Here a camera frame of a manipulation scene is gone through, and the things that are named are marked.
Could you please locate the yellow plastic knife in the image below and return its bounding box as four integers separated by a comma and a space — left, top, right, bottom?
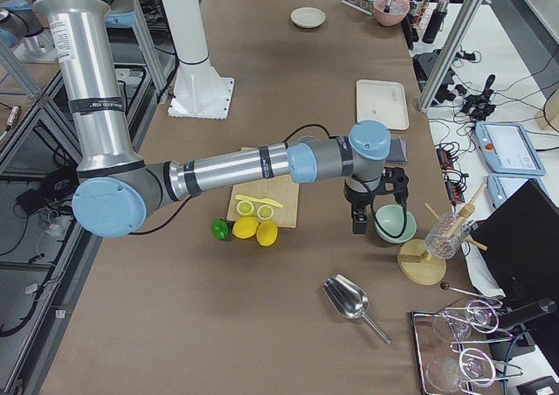
234, 194, 284, 208

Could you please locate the cream rabbit tray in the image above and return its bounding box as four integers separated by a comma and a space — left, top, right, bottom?
355, 80, 410, 131

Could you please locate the metal ice scoop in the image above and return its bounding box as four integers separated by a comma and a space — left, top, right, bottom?
322, 274, 391, 345

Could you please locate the lemon half near knife tip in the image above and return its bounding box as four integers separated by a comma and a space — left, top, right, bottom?
256, 204, 275, 221

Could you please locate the pink bowl with ice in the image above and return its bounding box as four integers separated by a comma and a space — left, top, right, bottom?
373, 0, 410, 26

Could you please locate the lemon half near knife handle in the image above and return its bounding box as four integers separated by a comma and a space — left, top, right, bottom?
236, 199, 255, 217

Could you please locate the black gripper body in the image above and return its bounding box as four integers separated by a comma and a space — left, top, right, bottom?
343, 167, 409, 215

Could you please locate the mint green bowl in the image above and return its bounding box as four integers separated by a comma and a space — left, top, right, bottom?
375, 204, 417, 244

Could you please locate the wooden cup stand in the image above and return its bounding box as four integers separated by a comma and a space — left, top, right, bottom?
397, 183, 487, 285

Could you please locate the black thermos bottle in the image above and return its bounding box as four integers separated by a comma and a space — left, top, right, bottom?
422, 0, 450, 44

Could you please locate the clear glass cup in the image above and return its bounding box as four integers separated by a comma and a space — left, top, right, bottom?
424, 212, 473, 260

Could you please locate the grey folded cloth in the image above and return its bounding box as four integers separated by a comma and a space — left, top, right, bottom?
386, 137, 407, 164

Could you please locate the black metal glass tray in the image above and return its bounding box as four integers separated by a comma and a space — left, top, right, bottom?
411, 299, 523, 394

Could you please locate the beige round plate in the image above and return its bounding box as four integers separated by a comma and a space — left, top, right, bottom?
290, 7, 327, 29

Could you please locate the black monitor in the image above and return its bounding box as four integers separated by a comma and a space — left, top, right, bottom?
472, 179, 558, 307

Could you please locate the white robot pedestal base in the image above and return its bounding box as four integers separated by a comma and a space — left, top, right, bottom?
162, 0, 234, 120

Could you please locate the aluminium frame post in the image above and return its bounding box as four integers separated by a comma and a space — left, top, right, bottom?
418, 0, 483, 113

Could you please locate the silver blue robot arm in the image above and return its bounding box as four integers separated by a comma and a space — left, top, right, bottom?
32, 0, 408, 238

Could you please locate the blue teach pendant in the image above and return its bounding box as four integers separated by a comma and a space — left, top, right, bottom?
487, 173, 546, 209
474, 121, 546, 177

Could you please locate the whole yellow lemon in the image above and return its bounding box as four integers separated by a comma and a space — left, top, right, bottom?
256, 220, 279, 247
232, 216, 259, 239

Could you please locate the bamboo cutting board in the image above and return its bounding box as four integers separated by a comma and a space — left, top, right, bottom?
226, 175, 299, 228

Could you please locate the green lime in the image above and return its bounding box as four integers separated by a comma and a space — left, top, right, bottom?
210, 219, 230, 240

